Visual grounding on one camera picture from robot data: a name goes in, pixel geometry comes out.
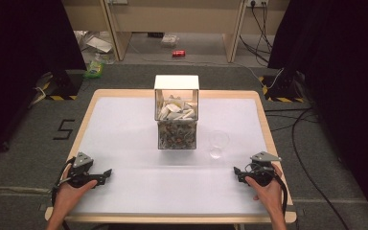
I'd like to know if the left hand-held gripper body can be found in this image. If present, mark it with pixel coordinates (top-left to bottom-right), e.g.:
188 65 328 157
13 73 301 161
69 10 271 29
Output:
66 151 107 189

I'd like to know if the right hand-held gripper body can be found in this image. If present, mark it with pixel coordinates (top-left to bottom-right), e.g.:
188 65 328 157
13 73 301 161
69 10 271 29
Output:
241 150 283 188

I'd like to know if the person's right hand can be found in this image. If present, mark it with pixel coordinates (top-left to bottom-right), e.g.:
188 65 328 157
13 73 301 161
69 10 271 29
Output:
244 163 285 222

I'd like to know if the person's left hand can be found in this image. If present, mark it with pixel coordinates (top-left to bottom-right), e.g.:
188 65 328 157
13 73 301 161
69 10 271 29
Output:
52 164 99 221

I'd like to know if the clear glass cup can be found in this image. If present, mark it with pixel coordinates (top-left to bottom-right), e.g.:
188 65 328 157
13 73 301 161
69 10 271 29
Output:
207 129 231 160

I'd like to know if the white table mat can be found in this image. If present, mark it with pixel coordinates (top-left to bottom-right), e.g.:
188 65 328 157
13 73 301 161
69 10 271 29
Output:
71 96 271 216

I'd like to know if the black stand base striped tape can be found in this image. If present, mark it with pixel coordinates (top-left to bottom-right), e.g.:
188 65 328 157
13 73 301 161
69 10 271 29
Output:
258 74 305 104
43 69 84 102

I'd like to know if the clear box with white lid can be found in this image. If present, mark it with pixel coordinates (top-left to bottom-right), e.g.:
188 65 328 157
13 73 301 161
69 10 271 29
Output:
153 74 200 151

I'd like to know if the pile of white sachets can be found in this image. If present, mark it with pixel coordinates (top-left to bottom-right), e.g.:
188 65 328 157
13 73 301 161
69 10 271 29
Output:
157 95 196 122

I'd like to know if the green wipes packet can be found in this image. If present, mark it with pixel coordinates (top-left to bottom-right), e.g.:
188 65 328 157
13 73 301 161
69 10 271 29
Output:
83 59 105 80

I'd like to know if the black curtain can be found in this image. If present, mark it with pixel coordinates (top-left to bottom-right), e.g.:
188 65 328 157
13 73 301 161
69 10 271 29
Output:
267 0 368 229
0 0 88 162

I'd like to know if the crumpled clear plastic bag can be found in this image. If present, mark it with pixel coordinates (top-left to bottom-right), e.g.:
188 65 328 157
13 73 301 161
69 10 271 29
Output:
74 30 117 64

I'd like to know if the small clear plastic box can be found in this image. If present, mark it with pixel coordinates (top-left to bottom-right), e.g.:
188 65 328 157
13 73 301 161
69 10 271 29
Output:
160 34 180 49

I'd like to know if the beige wooden desk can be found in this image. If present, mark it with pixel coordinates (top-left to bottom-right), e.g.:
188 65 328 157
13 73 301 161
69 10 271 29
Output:
60 0 291 63

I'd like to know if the right hand-held gripper cable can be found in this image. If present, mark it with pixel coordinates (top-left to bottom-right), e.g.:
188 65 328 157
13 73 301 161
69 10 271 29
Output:
244 162 289 216

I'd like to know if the hand-held gripper cable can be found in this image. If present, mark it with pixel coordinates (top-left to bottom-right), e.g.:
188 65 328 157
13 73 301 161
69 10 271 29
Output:
50 156 77 207
244 162 289 216

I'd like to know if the left hand-held gripper cable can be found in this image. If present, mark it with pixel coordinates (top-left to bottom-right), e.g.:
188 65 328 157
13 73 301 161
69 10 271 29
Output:
50 156 77 207

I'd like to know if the black floor cable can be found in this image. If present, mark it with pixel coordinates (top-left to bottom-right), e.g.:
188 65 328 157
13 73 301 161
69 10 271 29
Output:
264 107 353 230

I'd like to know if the white cable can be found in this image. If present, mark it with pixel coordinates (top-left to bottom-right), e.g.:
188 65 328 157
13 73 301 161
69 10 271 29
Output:
28 72 55 108

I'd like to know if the black cable bundle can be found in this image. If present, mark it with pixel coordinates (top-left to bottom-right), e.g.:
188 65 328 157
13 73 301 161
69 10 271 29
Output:
239 2 274 64

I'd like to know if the white wall socket strip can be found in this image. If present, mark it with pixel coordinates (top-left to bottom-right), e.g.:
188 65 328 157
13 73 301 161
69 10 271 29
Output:
246 0 269 8

